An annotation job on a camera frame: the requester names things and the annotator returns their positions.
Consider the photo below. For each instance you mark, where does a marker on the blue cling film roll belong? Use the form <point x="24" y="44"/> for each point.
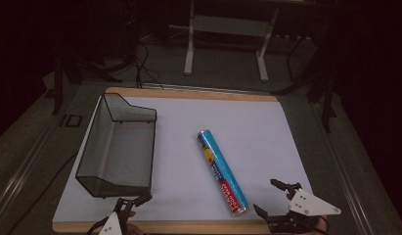
<point x="221" y="171"/>

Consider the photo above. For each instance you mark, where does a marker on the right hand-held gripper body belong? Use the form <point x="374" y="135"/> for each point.
<point x="307" y="204"/>

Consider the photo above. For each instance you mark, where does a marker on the person's left hand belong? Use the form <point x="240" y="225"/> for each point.
<point x="133" y="230"/>

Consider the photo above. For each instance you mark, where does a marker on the white table mat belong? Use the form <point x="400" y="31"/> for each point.
<point x="254" y="137"/>

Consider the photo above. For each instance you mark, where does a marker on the small black floor bracket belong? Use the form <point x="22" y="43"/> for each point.
<point x="71" y="120"/>

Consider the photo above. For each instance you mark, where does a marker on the person's right hand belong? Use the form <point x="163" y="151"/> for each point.
<point x="322" y="225"/>

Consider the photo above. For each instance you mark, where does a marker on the black angled stand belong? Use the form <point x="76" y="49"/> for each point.
<point x="326" y="98"/>

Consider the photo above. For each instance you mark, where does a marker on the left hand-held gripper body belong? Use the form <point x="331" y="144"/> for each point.
<point x="111" y="226"/>

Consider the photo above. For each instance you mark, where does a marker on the white metal stand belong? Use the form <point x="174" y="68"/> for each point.
<point x="188" y="49"/>

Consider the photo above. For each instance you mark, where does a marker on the black stand legs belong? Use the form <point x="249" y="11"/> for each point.
<point x="58" y="91"/>

